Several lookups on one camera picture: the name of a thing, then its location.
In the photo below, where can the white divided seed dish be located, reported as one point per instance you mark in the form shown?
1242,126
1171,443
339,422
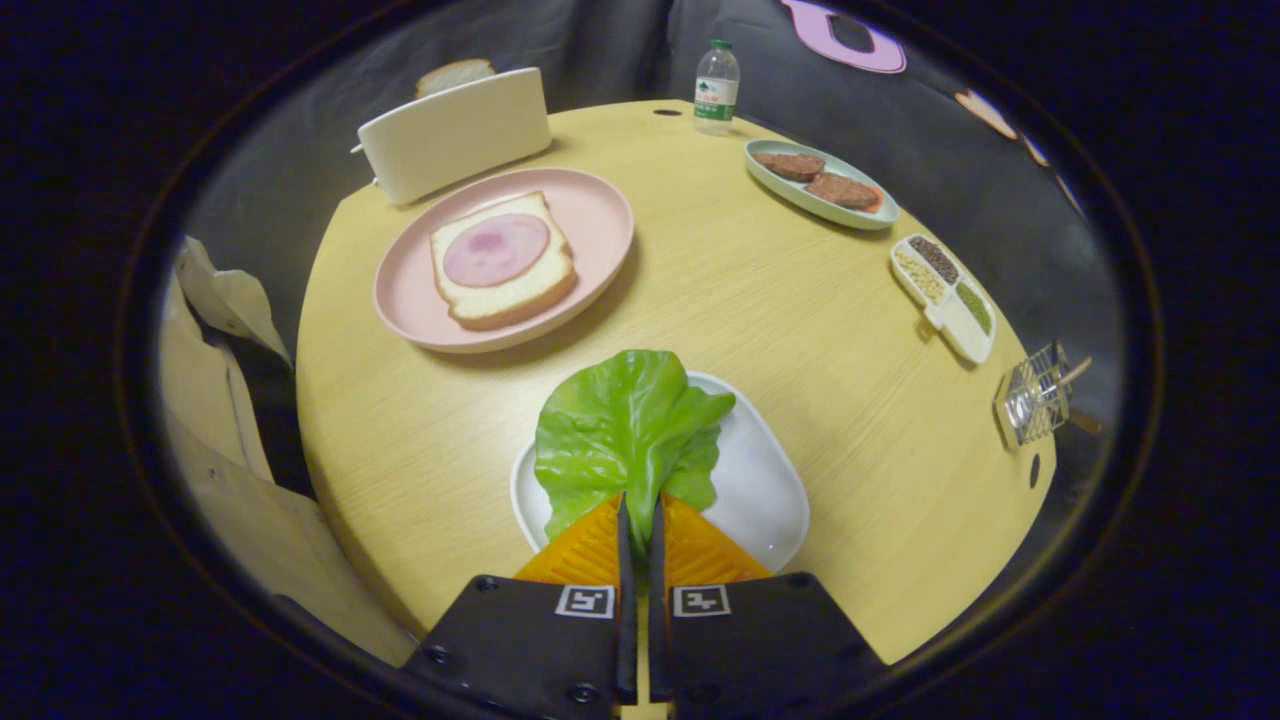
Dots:
965,335

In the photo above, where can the pink ham slice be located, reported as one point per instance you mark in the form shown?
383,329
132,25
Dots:
497,250

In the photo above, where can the plain bread slice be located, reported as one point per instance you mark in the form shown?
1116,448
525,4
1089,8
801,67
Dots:
455,75

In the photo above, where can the pink plate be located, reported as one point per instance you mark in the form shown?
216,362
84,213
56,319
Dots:
590,225

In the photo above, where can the brown meat patty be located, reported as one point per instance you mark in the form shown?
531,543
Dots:
842,190
788,165

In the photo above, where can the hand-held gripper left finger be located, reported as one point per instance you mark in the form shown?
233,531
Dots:
540,650

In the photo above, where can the green lettuce leaf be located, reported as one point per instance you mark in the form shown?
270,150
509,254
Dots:
620,430

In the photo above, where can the beige cardboard box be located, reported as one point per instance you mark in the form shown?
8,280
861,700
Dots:
260,530

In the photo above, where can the white plate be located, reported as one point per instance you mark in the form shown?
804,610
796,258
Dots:
760,490

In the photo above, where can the light green plate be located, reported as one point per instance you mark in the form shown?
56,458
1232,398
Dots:
790,195

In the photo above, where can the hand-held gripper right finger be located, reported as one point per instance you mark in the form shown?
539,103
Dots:
750,650

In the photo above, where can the clear plastic water bottle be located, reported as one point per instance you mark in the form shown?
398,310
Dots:
716,95

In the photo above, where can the brown wooden stick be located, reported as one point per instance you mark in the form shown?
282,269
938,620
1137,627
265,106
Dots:
1086,422

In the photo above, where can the white toaster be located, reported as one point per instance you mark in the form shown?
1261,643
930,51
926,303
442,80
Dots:
450,135

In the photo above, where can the bread slice with ham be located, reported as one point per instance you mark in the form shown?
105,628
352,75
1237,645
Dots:
520,297

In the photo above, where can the clear glass holder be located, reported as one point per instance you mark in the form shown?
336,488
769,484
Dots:
1030,400

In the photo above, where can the light wooden stick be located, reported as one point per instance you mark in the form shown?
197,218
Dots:
1078,370

